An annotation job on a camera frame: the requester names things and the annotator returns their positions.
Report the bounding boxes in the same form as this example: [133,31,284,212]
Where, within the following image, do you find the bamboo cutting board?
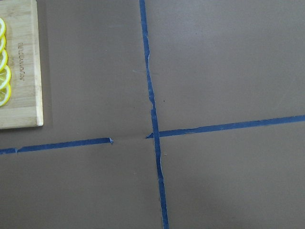
[0,0,43,129]

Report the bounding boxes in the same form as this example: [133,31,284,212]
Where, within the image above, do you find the lemon slice one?
[0,84,11,107]

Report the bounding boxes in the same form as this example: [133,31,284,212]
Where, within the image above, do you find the lemon slice two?
[0,65,11,89]

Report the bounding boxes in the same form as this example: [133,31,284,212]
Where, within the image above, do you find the lemon slice three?
[0,49,8,71]

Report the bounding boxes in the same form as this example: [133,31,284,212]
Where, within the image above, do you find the lemon slice four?
[0,35,6,52]

